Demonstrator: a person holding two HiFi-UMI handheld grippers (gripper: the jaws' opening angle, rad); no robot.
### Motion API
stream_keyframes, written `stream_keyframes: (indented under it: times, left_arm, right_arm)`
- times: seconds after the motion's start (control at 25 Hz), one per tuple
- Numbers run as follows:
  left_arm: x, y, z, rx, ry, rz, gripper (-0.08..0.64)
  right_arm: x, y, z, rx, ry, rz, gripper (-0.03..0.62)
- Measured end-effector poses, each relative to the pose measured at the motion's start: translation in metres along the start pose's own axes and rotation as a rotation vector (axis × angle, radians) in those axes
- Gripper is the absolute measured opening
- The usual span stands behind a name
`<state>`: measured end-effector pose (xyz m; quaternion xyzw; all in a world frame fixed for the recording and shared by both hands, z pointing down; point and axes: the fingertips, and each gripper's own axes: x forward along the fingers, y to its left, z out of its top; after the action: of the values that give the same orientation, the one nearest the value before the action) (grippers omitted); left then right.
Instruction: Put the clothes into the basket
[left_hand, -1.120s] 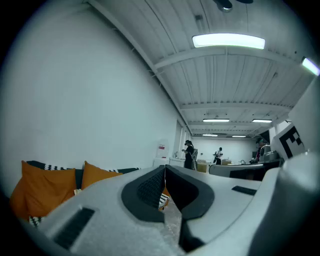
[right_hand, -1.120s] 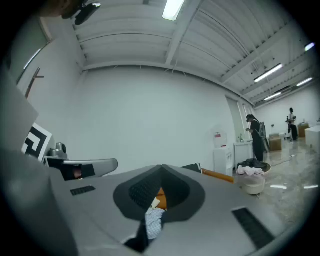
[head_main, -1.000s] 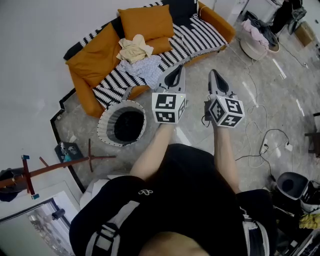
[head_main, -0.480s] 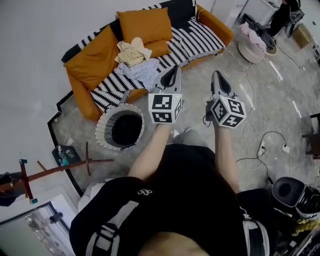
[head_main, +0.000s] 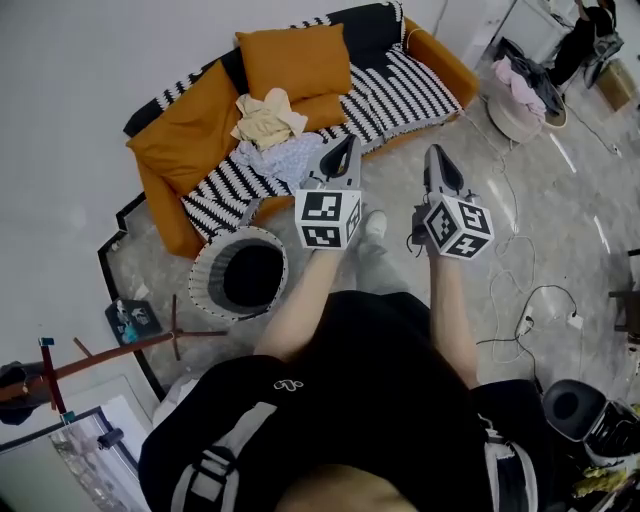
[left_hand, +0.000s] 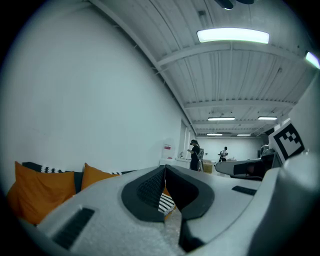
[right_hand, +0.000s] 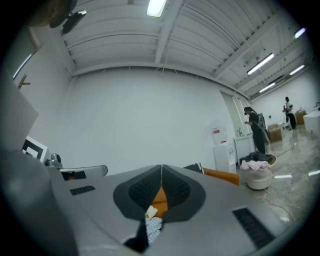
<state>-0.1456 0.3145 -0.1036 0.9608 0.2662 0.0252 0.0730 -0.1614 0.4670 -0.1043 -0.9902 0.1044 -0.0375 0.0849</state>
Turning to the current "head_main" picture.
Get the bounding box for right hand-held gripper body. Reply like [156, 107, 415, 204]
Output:
[410, 188, 495, 261]

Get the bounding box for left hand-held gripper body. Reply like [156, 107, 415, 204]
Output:
[294, 167, 362, 250]

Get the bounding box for light blue checked garment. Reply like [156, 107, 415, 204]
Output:
[229, 132, 326, 194]

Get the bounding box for beige garment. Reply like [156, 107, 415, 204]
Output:
[229, 87, 309, 151]

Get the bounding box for white woven laundry basket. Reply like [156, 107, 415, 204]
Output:
[188, 197, 290, 321]

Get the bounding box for person's right forearm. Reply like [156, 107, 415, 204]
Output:
[427, 252, 481, 390]

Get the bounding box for person's left forearm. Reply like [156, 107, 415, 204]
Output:
[253, 244, 346, 364]

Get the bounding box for round beige basket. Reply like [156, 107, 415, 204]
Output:
[487, 89, 569, 145]

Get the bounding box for person's white shoe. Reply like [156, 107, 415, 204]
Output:
[362, 209, 389, 242]

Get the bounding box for person's legs in grey trousers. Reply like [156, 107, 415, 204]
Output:
[349, 234, 414, 299]

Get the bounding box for black and white striped blanket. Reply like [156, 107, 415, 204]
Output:
[154, 2, 464, 241]

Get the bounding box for square orange cushion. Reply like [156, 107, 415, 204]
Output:
[234, 22, 354, 104]

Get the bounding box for orange sofa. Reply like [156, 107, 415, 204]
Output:
[124, 2, 481, 259]

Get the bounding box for white power strip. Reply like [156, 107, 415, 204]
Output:
[514, 304, 536, 337]

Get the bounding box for pink garment pile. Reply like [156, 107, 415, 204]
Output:
[492, 57, 546, 121]

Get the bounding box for dark grey garment pile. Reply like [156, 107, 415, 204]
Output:
[499, 37, 566, 116]

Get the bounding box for large orange back cushion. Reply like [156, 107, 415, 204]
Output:
[125, 59, 244, 199]

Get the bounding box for white cabinet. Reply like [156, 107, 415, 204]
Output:
[502, 0, 576, 64]

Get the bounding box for dark wooden furniture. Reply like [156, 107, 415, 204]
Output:
[608, 249, 640, 346]

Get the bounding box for cardboard box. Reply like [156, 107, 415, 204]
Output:
[597, 58, 640, 112]

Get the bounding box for person's torso in black shirt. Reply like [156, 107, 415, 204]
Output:
[137, 289, 554, 512]

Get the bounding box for black round stool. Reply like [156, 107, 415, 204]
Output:
[542, 378, 609, 444]

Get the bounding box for black printed box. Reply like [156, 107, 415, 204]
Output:
[104, 298, 164, 346]

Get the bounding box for wooden coat rack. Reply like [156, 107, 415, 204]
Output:
[0, 293, 229, 401]

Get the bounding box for black glossy case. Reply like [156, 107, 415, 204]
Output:
[582, 398, 640, 469]

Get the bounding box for yellow crumpled item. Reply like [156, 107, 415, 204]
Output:
[572, 467, 632, 500]

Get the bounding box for small black device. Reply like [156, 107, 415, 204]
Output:
[96, 427, 125, 451]

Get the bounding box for red pole with teal ends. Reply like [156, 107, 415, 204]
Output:
[38, 337, 77, 426]

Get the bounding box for glass window panel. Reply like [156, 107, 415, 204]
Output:
[0, 404, 142, 512]

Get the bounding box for black bag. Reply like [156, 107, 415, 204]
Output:
[0, 362, 47, 427]

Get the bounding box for black cable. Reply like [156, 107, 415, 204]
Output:
[477, 283, 580, 351]

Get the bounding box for grey harness strap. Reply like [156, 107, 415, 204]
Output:
[478, 413, 540, 512]
[169, 399, 279, 512]

